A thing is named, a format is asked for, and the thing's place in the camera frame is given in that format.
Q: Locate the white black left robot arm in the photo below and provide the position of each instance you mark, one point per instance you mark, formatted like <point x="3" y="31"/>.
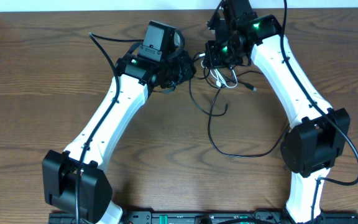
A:
<point x="75" y="180"/>

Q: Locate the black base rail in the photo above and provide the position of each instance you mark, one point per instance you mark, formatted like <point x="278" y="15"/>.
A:
<point x="259" y="216"/>

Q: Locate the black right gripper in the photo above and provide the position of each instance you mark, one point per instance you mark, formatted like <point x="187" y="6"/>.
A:
<point x="212" y="60"/>

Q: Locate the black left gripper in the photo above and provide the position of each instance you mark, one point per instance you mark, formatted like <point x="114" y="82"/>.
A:
<point x="183" y="69"/>

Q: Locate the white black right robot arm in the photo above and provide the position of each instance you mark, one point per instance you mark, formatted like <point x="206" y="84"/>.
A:
<point x="316" y="132"/>

